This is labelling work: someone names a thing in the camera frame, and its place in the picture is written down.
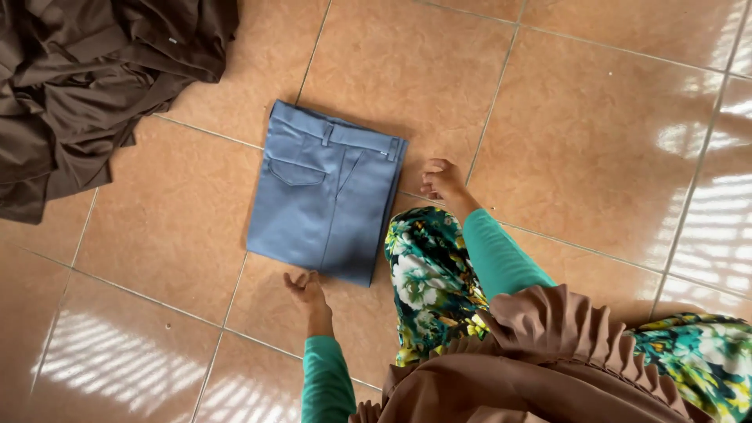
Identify person's brown ruffled headscarf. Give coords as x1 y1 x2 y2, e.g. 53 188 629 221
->
348 284 714 423

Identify person's left hand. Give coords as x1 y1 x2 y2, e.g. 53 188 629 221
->
283 270 328 313

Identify person's floral green skirt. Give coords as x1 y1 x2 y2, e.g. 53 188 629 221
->
384 206 752 423

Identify person's right hand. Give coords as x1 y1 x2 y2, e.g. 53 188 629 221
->
419 158 468 203

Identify heap of brown garments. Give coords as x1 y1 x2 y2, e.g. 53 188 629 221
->
0 0 240 226

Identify folded blue trousers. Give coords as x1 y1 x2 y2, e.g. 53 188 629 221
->
246 99 409 288

